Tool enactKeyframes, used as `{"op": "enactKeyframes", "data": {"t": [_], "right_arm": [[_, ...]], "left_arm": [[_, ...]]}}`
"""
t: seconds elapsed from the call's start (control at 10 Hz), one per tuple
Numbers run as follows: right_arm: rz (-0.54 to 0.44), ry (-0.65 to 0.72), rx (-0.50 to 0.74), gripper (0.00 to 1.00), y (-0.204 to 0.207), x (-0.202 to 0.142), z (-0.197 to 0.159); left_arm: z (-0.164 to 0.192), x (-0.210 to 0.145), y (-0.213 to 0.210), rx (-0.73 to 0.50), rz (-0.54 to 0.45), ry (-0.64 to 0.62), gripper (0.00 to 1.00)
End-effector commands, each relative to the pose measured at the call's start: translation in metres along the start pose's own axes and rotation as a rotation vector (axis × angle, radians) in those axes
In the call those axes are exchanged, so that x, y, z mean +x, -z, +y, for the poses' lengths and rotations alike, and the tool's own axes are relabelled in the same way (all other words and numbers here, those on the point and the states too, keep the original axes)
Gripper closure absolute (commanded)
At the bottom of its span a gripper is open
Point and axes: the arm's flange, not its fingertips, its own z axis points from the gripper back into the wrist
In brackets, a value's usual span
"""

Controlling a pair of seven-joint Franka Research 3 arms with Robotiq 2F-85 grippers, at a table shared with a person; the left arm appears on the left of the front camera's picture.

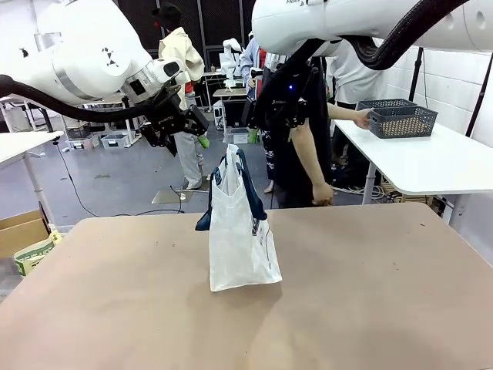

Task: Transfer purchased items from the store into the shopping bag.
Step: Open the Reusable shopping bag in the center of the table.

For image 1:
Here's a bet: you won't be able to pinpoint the brown cardboard box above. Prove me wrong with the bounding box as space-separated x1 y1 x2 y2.
0 210 52 260

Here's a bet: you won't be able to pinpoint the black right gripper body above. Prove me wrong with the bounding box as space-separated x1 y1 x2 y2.
257 72 306 117

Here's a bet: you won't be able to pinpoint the black light stand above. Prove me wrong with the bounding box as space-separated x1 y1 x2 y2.
407 45 425 103
465 63 493 138

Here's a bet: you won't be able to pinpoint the metal floor plate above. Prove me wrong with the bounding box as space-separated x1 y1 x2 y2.
150 187 212 206

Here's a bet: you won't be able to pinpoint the black floor cable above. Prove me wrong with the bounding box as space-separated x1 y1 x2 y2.
56 141 186 217

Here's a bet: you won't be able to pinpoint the white background desk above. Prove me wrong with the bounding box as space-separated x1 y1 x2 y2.
0 94 54 134

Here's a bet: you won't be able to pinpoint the black box under tan table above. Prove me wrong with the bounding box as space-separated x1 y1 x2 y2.
222 99 254 129

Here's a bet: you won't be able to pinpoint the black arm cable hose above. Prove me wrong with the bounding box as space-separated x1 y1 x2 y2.
0 74 156 125
252 0 473 124

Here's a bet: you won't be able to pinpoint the person in cream jacket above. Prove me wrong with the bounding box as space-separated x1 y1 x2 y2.
151 2 206 190

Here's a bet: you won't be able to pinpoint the person torso in black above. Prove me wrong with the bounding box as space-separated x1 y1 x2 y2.
261 53 337 210

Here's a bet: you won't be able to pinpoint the person's left hand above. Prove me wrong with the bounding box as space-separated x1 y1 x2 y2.
353 109 375 130

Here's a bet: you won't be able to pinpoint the wooden pallet under table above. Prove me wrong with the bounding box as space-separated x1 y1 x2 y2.
380 180 434 206

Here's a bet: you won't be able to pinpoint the white shopping bag navy handles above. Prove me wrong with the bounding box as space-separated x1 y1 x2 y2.
194 143 283 293

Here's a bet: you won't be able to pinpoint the small white side table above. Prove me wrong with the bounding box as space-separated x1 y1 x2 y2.
0 130 65 233

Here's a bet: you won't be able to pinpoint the clear plastic storage bin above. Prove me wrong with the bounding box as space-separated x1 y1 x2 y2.
64 134 100 152
100 133 131 150

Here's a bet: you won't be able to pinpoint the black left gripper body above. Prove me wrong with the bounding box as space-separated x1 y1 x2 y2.
144 85 189 136

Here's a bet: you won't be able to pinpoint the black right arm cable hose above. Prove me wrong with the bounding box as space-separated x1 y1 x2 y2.
252 0 473 124

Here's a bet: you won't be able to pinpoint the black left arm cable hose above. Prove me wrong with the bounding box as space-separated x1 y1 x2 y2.
0 74 156 125

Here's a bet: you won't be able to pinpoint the person in light blue shirt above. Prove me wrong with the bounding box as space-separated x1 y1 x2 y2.
238 36 267 103

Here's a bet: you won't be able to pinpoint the person's left forearm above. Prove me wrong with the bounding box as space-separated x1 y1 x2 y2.
327 103 361 123

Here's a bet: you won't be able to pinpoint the green and white paper bag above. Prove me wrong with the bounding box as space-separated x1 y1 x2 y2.
13 230 63 277

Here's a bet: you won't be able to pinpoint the gray plastic woven basket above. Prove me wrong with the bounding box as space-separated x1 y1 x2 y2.
357 98 419 113
367 105 440 140

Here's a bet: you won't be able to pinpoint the person's right forearm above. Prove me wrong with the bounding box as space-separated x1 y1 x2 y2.
291 123 329 188

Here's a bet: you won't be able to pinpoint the tan background table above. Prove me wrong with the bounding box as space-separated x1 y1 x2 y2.
212 87 248 98

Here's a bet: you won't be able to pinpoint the large white side table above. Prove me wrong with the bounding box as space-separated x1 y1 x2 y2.
330 114 493 228

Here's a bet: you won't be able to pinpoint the person's right hand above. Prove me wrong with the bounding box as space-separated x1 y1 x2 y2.
310 182 335 207

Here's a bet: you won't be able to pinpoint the person in white shirt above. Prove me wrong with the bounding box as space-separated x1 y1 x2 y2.
327 38 387 170

